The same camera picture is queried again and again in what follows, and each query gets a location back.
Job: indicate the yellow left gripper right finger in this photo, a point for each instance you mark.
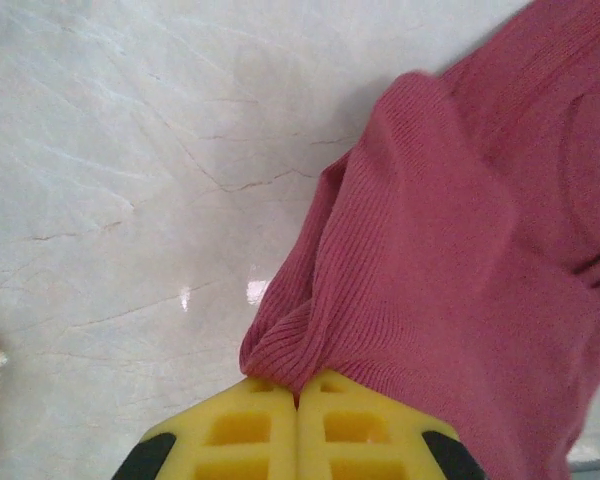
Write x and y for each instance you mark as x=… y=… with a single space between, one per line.
x=350 y=440

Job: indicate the red tank top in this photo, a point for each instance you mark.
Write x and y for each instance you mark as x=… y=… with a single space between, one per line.
x=455 y=225

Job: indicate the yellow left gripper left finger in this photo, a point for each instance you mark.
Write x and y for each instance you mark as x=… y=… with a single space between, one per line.
x=240 y=440

